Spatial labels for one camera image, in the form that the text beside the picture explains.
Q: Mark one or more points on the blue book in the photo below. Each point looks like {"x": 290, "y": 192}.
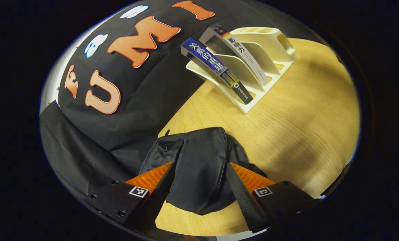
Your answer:
{"x": 209, "y": 60}

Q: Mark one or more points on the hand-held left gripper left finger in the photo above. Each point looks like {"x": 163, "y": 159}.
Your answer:
{"x": 164, "y": 190}

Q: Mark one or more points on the white portrait book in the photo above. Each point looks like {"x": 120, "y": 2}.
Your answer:
{"x": 246, "y": 58}

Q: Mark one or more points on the black schoolbag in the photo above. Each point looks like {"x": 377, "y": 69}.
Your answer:
{"x": 199, "y": 167}

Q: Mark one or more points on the white bookshelf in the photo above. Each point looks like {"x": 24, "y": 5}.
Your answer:
{"x": 276, "y": 57}

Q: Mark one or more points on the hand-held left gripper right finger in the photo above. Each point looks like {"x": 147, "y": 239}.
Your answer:
{"x": 241, "y": 197}

